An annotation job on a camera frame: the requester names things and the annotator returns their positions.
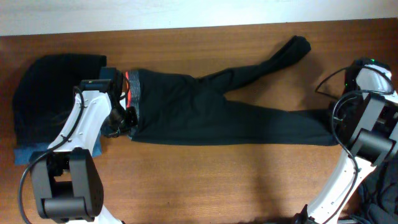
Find black leggings red-grey waistband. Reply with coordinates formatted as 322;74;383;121
125;36;336;146

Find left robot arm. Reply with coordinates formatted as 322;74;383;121
24;67;137;224

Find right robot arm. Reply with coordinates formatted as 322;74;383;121
292;58;397;223

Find folded black garment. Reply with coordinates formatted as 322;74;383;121
12;54;106;146

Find black shirt with logo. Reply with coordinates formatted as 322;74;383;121
351;156;397;224

